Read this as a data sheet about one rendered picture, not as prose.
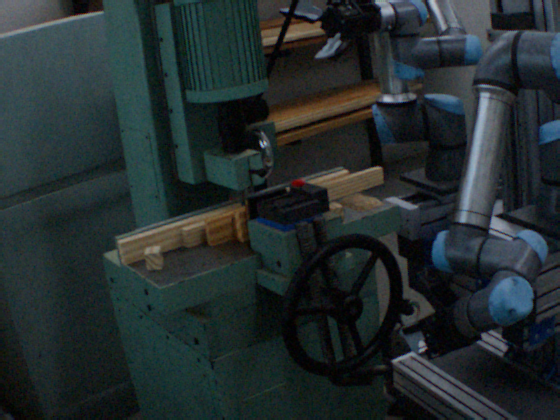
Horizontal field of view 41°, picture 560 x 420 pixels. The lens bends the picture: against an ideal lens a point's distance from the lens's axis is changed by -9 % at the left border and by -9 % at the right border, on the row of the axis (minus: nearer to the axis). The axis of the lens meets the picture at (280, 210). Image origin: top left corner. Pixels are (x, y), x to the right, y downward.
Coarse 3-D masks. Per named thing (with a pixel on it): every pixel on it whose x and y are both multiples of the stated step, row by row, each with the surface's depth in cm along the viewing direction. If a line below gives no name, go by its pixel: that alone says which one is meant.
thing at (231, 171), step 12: (204, 156) 178; (216, 156) 174; (228, 156) 170; (240, 156) 169; (252, 156) 170; (216, 168) 175; (228, 168) 170; (240, 168) 169; (252, 168) 170; (216, 180) 177; (228, 180) 172; (240, 180) 169; (252, 180) 171; (264, 180) 172
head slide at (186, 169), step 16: (160, 16) 171; (160, 32) 173; (176, 32) 169; (160, 48) 175; (176, 48) 169; (176, 64) 170; (176, 80) 172; (176, 96) 174; (176, 112) 176; (192, 112) 175; (208, 112) 177; (176, 128) 179; (192, 128) 176; (208, 128) 178; (176, 144) 181; (192, 144) 176; (208, 144) 179; (176, 160) 183; (192, 160) 177; (192, 176) 178
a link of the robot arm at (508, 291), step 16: (496, 272) 132; (496, 288) 126; (512, 288) 124; (528, 288) 126; (480, 304) 129; (496, 304) 125; (512, 304) 123; (528, 304) 125; (480, 320) 129; (496, 320) 126; (512, 320) 125
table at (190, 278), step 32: (352, 224) 173; (384, 224) 178; (192, 256) 165; (224, 256) 162; (256, 256) 161; (352, 256) 162; (128, 288) 167; (160, 288) 150; (192, 288) 154; (224, 288) 158
